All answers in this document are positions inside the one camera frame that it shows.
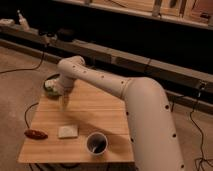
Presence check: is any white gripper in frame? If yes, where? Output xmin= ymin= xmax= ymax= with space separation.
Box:
xmin=50 ymin=78 xmax=72 ymax=110

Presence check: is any red pepper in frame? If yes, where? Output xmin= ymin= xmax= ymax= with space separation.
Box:
xmin=24 ymin=130 xmax=48 ymax=140

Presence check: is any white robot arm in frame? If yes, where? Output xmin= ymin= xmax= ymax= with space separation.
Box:
xmin=55 ymin=56 xmax=185 ymax=171

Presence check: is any white sponge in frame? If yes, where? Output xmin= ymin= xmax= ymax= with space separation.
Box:
xmin=58 ymin=125 xmax=78 ymax=138

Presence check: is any green bowl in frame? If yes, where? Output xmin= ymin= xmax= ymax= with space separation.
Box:
xmin=43 ymin=74 xmax=60 ymax=98

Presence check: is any white block in bowl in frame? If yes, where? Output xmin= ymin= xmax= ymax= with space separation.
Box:
xmin=44 ymin=79 xmax=56 ymax=89

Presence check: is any wooden table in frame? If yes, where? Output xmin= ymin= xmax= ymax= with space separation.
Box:
xmin=18 ymin=80 xmax=133 ymax=163

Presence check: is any black round object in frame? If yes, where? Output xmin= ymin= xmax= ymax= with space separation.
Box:
xmin=57 ymin=28 xmax=75 ymax=42

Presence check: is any black cable on floor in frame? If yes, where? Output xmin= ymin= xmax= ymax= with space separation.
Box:
xmin=23 ymin=101 xmax=40 ymax=131

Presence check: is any black cable at right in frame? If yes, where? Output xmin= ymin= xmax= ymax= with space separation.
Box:
xmin=189 ymin=84 xmax=213 ymax=171

